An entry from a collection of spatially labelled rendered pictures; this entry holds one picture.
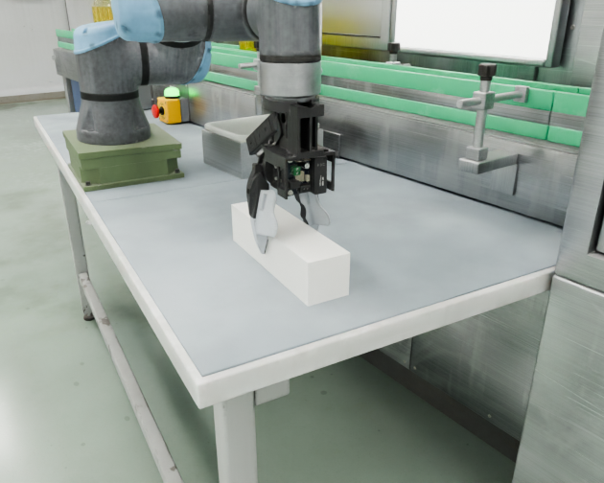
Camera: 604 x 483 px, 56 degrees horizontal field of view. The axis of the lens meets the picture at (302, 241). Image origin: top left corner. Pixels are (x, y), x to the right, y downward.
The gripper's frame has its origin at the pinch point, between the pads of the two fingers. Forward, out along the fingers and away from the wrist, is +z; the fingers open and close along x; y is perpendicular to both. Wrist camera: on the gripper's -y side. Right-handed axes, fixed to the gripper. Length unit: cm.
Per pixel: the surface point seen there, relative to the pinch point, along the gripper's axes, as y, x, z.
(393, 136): -28.4, 40.7, -4.4
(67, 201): -131, -15, 32
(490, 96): 1.2, 35.7, -17.2
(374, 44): -56, 55, -20
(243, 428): 15.8, -13.9, 15.8
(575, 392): 27.4, 31.9, 20.1
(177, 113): -102, 17, 1
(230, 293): 4.2, -10.2, 4.1
